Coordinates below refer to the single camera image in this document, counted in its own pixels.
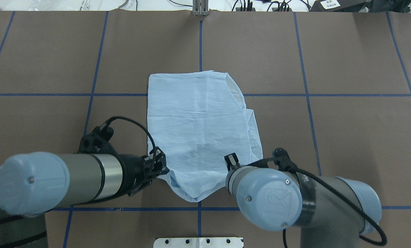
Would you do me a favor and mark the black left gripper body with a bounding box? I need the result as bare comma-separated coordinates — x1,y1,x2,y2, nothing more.
117,154,149,197

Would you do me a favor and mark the light blue button-up shirt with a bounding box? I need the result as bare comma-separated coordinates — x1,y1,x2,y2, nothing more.
147,70,263,203

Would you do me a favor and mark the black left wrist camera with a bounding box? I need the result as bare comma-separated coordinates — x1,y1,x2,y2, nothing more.
76,126,117,156

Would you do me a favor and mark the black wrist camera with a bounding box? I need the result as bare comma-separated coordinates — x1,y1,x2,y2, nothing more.
76,126,117,156
272,147,298,172

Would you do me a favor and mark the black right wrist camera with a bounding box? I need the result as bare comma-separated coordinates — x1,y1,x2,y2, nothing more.
272,147,298,172

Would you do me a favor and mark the aluminium frame post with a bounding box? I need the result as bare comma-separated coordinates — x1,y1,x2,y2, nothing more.
192,0,209,16

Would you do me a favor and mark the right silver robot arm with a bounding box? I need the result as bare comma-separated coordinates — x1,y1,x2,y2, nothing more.
225,148,388,248

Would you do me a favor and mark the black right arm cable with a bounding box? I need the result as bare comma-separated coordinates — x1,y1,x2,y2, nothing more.
247,157,388,246

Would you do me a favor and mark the white pedestal column base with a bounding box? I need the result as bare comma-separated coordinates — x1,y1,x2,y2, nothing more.
153,237,245,248

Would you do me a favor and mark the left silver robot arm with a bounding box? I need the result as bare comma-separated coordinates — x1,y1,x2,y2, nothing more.
0,149,168,248

